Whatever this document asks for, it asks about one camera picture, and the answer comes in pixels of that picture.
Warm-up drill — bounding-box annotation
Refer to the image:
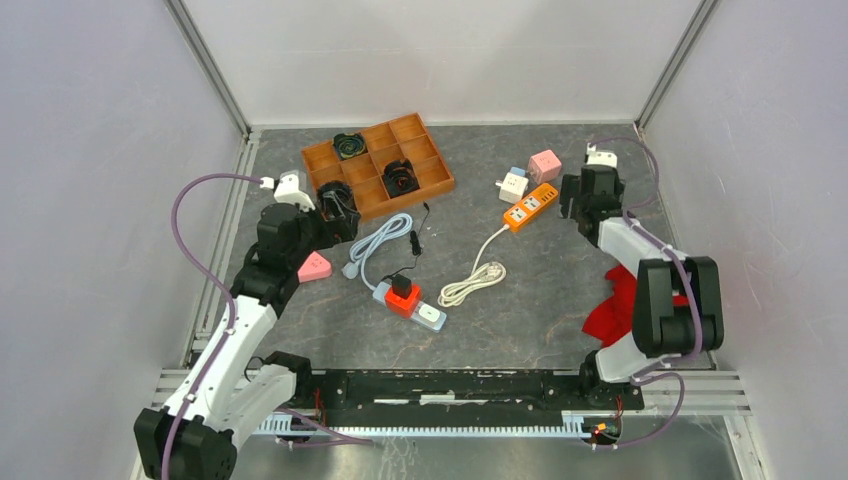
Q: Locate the thin black cable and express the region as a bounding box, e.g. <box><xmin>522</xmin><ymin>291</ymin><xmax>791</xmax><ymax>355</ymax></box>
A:
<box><xmin>380</xmin><ymin>201</ymin><xmax>433</xmax><ymax>283</ymax></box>

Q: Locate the light blue power strip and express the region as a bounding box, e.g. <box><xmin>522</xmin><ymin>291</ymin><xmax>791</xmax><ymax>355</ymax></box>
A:
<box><xmin>372</xmin><ymin>282</ymin><xmax>447</xmax><ymax>332</ymax></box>

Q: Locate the black power adapter plug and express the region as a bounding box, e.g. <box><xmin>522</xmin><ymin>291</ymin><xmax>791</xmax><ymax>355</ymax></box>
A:
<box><xmin>391</xmin><ymin>274</ymin><xmax>413</xmax><ymax>299</ymax></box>

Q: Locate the red cube socket adapter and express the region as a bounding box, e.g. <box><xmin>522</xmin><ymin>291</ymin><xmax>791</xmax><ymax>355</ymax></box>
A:
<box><xmin>384</xmin><ymin>284</ymin><xmax>421</xmax><ymax>319</ymax></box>

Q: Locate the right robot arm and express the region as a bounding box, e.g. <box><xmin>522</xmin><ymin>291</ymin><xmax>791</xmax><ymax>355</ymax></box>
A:
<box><xmin>560</xmin><ymin>164</ymin><xmax>725</xmax><ymax>408</ymax></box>

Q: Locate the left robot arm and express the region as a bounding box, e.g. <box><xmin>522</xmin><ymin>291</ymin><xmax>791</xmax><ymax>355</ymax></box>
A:
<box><xmin>134</xmin><ymin>198</ymin><xmax>361</xmax><ymax>479</ymax></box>

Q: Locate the rolled dark floral tie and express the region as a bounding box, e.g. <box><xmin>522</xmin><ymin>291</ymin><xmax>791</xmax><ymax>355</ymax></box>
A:
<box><xmin>316</xmin><ymin>180</ymin><xmax>361</xmax><ymax>221</ymax></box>

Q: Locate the pink triangular power strip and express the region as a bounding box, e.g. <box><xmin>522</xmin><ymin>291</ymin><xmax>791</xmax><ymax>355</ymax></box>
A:
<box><xmin>297</xmin><ymin>251</ymin><xmax>333</xmax><ymax>284</ymax></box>

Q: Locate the orange power strip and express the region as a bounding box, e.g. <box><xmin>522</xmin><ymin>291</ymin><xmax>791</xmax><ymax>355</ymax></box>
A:
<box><xmin>502</xmin><ymin>183</ymin><xmax>559</xmax><ymax>233</ymax></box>

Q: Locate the pink cube socket adapter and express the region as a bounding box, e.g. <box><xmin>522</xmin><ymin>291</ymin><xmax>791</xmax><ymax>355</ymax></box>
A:
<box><xmin>527</xmin><ymin>149</ymin><xmax>562</xmax><ymax>184</ymax></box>

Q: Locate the rolled green-patterned tie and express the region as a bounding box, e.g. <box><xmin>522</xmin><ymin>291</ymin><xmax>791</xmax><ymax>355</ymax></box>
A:
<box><xmin>332</xmin><ymin>133</ymin><xmax>368</xmax><ymax>161</ymax></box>

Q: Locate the rolled dark orange-patterned tie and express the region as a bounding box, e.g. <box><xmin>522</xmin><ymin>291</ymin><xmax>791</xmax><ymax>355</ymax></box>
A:
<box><xmin>381</xmin><ymin>159</ymin><xmax>420</xmax><ymax>198</ymax></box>

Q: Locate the white cube socket adapter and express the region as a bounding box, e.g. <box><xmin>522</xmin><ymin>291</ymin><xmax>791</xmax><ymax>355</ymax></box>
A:
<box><xmin>495</xmin><ymin>173</ymin><xmax>529</xmax><ymax>204</ymax></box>

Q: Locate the wooden compartment tray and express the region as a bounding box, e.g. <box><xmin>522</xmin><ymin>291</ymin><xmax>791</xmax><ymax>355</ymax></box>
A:
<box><xmin>301</xmin><ymin>113</ymin><xmax>455</xmax><ymax>220</ymax></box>

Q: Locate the red cloth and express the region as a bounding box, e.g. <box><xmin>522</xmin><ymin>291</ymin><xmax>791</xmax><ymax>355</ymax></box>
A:
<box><xmin>582</xmin><ymin>264</ymin><xmax>689</xmax><ymax>348</ymax></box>

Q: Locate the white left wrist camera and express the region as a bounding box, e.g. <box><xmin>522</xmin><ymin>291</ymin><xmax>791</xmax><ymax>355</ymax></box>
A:
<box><xmin>260</xmin><ymin>170</ymin><xmax>316</xmax><ymax>212</ymax></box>

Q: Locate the light blue coiled cable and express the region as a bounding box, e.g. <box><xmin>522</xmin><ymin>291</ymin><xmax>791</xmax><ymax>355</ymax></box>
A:
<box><xmin>341</xmin><ymin>212</ymin><xmax>414</xmax><ymax>293</ymax></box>

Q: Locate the white power strip cable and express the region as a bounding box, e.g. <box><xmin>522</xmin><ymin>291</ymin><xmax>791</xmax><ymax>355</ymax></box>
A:
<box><xmin>437</xmin><ymin>225</ymin><xmax>511</xmax><ymax>309</ymax></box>

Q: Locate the white cable tray rail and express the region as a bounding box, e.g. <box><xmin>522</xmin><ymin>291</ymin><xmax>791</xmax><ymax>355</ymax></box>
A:
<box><xmin>254</xmin><ymin>412</ymin><xmax>591</xmax><ymax>440</ymax></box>

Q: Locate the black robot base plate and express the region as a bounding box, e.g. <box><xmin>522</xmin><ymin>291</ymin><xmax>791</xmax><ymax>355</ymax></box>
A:
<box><xmin>263</xmin><ymin>352</ymin><xmax>645</xmax><ymax>427</ymax></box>

